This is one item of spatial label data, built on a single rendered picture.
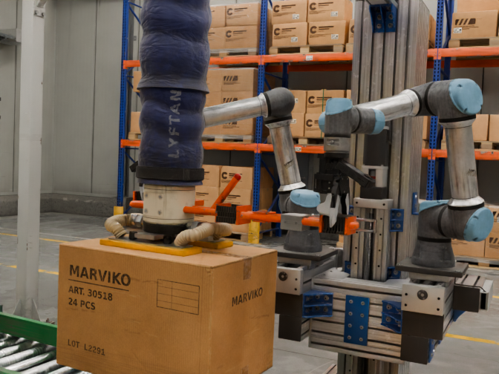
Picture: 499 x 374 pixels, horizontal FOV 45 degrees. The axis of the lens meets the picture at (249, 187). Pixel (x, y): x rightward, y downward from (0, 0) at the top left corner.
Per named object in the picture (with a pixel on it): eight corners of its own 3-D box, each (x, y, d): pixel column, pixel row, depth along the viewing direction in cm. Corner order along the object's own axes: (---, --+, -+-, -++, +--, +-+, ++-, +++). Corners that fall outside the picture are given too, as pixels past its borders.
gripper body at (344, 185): (323, 193, 177) (324, 152, 177) (350, 195, 173) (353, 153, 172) (312, 194, 171) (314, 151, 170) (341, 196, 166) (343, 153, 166)
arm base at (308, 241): (292, 245, 245) (292, 221, 245) (327, 248, 239) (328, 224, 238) (277, 249, 232) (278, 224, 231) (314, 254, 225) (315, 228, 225)
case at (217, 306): (56, 363, 198) (59, 243, 196) (135, 335, 232) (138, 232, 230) (207, 407, 168) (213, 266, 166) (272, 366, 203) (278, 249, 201)
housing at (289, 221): (279, 228, 176) (280, 214, 176) (289, 227, 182) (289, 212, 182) (301, 231, 173) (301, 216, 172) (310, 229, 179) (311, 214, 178)
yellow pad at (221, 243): (137, 239, 213) (137, 225, 213) (154, 236, 222) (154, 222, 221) (217, 250, 196) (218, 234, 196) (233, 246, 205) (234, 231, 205)
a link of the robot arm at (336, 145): (354, 138, 172) (344, 137, 165) (353, 154, 172) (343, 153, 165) (330, 137, 176) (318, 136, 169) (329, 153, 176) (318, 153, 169)
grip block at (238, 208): (213, 222, 186) (214, 203, 185) (229, 220, 194) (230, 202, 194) (236, 225, 182) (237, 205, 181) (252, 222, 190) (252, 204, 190)
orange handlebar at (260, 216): (102, 206, 210) (102, 196, 210) (156, 202, 237) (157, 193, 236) (354, 233, 165) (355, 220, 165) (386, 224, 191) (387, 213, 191)
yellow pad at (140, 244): (99, 245, 196) (99, 229, 196) (119, 241, 205) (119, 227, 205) (183, 257, 180) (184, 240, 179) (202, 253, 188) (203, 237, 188)
